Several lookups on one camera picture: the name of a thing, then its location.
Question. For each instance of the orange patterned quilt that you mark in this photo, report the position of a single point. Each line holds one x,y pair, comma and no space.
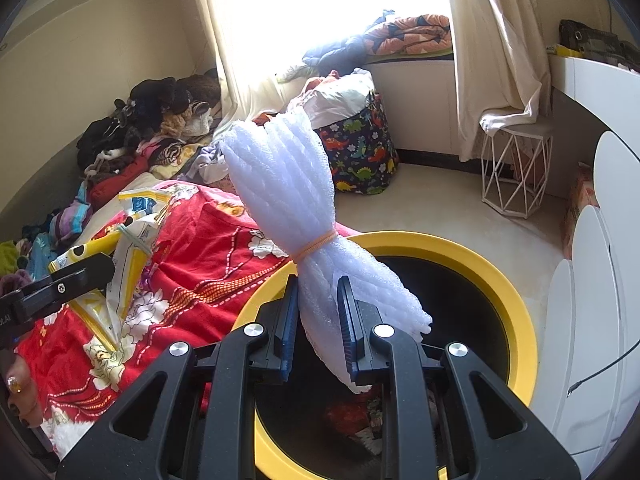
410,35

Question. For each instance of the yellow and white packet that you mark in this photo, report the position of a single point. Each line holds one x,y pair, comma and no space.
132,255

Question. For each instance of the dark blue jacket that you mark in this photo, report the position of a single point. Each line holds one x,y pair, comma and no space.
335,55

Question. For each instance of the dinosaur print fabric basket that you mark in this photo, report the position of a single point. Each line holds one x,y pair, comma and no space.
360,155

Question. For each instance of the white foam net bundle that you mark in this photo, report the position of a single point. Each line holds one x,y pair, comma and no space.
285,185

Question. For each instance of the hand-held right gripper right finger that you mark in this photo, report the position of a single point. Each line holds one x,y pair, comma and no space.
347,330

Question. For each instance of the cream curtain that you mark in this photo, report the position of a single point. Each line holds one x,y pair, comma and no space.
235,60
495,50

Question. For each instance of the white cabinet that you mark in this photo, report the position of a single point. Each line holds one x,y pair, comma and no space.
590,310

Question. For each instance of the camouflage bag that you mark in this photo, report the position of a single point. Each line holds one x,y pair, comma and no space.
595,42

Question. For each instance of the red floral blanket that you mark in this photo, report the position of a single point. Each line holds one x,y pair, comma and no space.
210,270

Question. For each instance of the purple striped cloth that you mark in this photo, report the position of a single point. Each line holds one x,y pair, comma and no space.
70,220

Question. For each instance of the yellow rimmed black bin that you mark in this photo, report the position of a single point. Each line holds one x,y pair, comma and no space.
500,310

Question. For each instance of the window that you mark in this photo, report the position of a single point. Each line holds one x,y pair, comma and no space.
320,0

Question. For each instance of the orange cardboard box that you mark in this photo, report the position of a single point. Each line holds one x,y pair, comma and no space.
580,210

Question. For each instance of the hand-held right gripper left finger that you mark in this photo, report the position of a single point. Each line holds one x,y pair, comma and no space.
290,330

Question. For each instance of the person's left hand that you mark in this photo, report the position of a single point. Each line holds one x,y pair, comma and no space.
22,390

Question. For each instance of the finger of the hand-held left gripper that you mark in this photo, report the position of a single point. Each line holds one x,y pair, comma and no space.
65,285

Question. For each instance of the pile of dark clothes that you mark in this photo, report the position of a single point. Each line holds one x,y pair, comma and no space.
150,110

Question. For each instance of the light purple cloth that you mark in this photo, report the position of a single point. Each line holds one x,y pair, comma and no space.
210,162

